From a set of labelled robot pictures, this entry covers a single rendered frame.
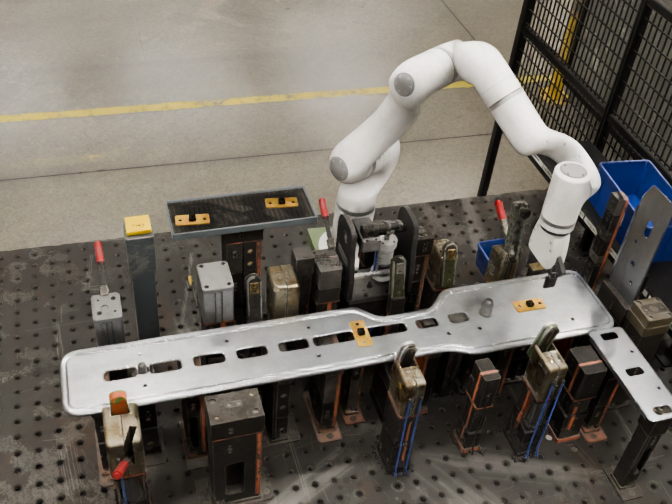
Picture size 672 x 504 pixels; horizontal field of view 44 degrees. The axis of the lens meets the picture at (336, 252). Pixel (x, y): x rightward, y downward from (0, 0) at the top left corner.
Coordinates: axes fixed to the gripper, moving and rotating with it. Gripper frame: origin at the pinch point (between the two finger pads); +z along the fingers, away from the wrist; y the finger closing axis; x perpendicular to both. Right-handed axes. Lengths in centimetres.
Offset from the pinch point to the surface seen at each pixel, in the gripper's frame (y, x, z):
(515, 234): -14.8, 0.1, -0.1
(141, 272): -31, -96, 9
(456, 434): 15.4, -22.2, 40.4
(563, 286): -4.6, 12.5, 12.0
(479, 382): 18.4, -22.0, 15.5
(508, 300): -2.9, -4.8, 11.9
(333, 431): 6, -53, 41
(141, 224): -33, -95, -4
